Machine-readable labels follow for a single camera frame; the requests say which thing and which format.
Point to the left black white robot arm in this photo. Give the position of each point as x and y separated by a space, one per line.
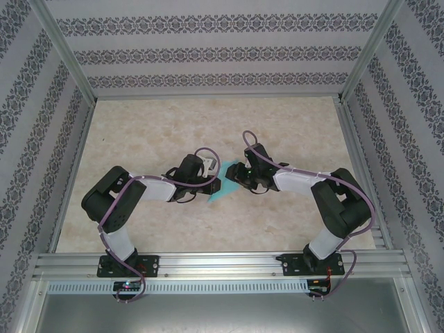
114 208

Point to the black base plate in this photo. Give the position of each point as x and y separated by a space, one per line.
152 265
289 265

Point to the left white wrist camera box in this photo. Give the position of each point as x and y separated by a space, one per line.
209 164

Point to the aluminium side rail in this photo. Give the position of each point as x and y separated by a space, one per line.
77 156
357 156

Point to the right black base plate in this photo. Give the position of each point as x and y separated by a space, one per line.
289 265

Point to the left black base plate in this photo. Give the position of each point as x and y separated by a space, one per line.
152 265

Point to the grey sheet metal panel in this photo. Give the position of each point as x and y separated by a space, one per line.
215 315

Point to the aluminium cross rail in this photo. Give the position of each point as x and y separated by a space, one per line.
215 96

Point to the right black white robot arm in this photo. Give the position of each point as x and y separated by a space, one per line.
333 204

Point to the aluminium corner post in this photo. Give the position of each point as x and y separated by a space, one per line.
66 52
371 52

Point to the teal paper sheet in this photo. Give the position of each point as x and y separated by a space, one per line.
218 196

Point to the aluminium frame strut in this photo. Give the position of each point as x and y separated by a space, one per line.
418 305
33 305

